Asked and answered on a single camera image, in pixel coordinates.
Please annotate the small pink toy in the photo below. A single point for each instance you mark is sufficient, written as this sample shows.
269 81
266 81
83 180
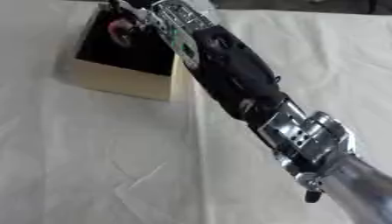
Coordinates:
121 31

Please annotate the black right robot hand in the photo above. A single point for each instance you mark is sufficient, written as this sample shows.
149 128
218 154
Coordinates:
127 11

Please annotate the tan cardboard box black inside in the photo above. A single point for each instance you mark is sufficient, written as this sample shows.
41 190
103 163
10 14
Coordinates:
122 78

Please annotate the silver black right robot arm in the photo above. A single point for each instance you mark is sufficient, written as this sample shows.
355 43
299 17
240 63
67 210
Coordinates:
240 75

